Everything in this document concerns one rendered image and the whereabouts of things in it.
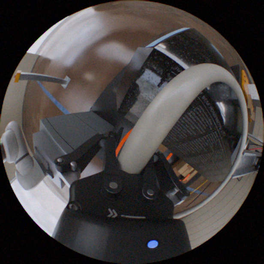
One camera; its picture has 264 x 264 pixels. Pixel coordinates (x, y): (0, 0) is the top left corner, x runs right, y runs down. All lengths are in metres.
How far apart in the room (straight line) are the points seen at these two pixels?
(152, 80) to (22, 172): 0.71
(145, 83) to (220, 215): 5.54
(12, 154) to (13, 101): 6.14
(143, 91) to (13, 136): 0.66
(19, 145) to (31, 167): 0.13
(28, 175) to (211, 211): 5.76
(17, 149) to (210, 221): 5.89
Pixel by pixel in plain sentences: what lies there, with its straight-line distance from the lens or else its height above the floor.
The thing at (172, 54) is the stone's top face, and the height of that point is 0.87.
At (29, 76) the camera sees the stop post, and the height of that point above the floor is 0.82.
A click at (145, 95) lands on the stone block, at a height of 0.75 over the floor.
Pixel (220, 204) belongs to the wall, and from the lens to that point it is 5.45.
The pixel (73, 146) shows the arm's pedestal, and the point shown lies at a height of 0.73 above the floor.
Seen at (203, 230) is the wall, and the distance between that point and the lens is 5.74.
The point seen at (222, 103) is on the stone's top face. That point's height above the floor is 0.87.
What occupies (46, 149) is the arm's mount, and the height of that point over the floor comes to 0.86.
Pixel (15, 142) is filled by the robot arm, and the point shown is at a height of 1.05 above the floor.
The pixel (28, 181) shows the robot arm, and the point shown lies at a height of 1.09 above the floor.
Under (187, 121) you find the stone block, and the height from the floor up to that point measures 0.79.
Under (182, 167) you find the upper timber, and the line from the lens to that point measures 1.30.
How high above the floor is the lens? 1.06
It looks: 74 degrees down
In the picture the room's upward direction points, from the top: 160 degrees counter-clockwise
